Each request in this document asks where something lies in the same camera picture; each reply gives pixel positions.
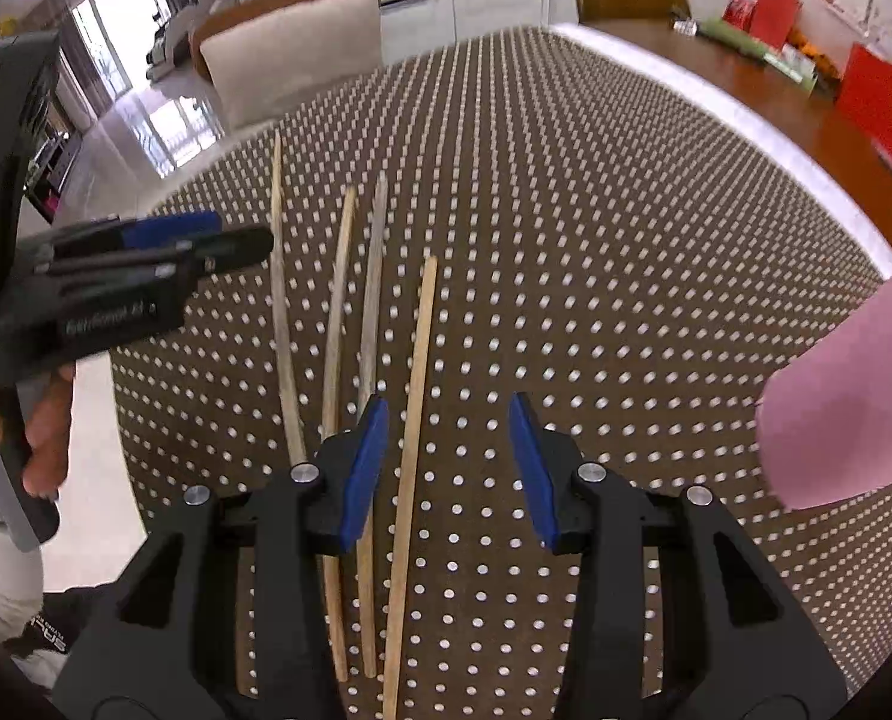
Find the pink cup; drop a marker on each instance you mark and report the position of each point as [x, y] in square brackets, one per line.
[851, 405]

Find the chair with beige cushion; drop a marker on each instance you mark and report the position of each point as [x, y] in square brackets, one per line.
[296, 60]

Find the person's left hand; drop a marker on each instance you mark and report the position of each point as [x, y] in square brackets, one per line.
[48, 435]

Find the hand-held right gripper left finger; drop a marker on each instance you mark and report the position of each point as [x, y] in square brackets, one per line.
[363, 472]

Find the person's black pants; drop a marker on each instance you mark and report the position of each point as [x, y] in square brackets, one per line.
[63, 615]

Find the green flat box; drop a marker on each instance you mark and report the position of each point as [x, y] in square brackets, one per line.
[753, 52]

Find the white lounge sofa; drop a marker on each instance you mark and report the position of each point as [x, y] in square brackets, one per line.
[180, 30]

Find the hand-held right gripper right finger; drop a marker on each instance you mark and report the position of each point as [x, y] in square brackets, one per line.
[532, 472]

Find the small red packet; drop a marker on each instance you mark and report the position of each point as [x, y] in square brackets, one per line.
[737, 13]

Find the red box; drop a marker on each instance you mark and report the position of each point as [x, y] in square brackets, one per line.
[776, 15]

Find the small silver object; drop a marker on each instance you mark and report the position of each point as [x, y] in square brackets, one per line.
[684, 25]

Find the red gift bag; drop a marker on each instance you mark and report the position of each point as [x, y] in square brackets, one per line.
[881, 105]

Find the orange snack packets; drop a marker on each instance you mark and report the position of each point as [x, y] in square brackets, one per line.
[817, 56]

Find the thin bamboo chopstick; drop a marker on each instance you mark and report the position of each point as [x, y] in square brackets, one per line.
[417, 390]
[282, 337]
[372, 300]
[336, 330]

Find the white sideboard cabinet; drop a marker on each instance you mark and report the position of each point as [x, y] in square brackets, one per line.
[431, 0]

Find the brown polka dot tablecloth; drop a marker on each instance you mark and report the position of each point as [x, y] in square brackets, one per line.
[566, 240]

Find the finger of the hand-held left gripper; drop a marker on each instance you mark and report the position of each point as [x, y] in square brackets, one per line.
[228, 249]
[172, 229]

